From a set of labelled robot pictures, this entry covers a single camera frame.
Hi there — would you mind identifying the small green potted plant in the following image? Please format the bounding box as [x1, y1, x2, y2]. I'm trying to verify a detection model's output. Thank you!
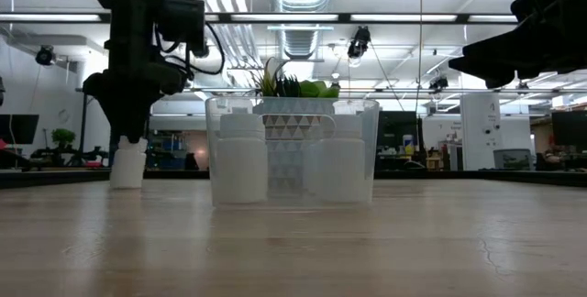
[50, 127, 77, 151]

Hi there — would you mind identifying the black camera cable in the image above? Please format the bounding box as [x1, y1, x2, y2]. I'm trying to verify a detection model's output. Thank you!
[153, 21, 227, 78]

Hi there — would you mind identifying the black cabinet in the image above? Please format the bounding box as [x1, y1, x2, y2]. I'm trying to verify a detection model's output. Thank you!
[375, 111, 424, 157]

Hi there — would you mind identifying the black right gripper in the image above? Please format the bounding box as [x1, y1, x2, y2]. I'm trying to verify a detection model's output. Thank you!
[448, 12, 587, 90]

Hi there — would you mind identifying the artificial succulent in patterned pot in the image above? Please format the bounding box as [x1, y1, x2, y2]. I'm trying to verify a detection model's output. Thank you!
[250, 57, 341, 188]

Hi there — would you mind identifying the thin hanging cable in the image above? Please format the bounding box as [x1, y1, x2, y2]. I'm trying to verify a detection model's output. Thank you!
[417, 0, 424, 115]

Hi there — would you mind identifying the black computer monitor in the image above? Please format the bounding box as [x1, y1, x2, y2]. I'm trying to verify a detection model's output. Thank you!
[0, 113, 40, 146]

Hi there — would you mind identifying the dark wide monitor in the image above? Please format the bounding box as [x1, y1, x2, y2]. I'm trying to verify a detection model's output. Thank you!
[551, 111, 587, 151]

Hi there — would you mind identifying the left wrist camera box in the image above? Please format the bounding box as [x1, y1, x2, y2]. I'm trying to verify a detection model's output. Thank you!
[157, 0, 208, 58]

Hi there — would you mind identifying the grey bin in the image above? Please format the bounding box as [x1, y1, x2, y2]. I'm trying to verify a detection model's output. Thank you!
[493, 148, 536, 171]

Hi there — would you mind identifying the white square pillar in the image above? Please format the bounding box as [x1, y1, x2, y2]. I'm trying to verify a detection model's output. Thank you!
[460, 93, 504, 172]

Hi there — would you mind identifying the black ceiling spotlight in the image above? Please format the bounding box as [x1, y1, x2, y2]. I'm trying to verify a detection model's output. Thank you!
[428, 74, 449, 92]
[35, 44, 57, 67]

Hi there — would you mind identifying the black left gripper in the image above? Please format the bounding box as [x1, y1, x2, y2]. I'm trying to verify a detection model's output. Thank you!
[82, 61, 187, 145]

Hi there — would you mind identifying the white LED light bar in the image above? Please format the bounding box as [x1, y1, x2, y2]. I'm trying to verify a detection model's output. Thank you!
[0, 14, 103, 22]
[350, 14, 459, 22]
[231, 14, 339, 22]
[467, 14, 518, 23]

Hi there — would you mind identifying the clear plastic basket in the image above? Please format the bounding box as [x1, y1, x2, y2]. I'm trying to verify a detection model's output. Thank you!
[205, 95, 381, 209]

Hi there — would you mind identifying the black overhead camera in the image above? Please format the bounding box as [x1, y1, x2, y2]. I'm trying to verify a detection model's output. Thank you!
[347, 25, 372, 68]

